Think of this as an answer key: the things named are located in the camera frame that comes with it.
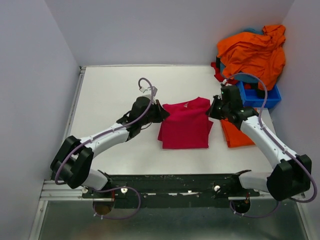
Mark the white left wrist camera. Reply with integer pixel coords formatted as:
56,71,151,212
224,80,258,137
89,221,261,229
139,86,158,101

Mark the aluminium extrusion rail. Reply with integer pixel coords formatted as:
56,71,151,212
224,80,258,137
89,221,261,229
39,179,87,201

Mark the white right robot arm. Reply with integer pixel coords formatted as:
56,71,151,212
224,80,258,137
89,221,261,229
206,85,312,201

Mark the magenta t-shirt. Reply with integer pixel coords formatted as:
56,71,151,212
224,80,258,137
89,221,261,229
157,97,213,150

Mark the crumpled orange t-shirt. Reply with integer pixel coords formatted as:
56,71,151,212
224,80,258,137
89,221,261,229
217,24,286,91

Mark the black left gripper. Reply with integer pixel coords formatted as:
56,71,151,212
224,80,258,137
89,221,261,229
139,99,170,127

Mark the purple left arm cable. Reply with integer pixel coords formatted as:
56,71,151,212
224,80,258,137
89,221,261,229
54,77,142,220

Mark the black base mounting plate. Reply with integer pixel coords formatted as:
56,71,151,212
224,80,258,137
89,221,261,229
51,169,262,210

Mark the folded orange t-shirt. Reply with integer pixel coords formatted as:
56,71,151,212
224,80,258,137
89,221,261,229
220,118,255,148

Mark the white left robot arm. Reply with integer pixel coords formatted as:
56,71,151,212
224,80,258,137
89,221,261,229
50,96,170,198

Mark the blue plastic bin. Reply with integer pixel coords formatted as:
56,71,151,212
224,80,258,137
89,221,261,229
236,81,282,109

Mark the red t-shirt in pile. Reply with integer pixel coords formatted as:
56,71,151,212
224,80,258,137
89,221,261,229
211,62,239,86

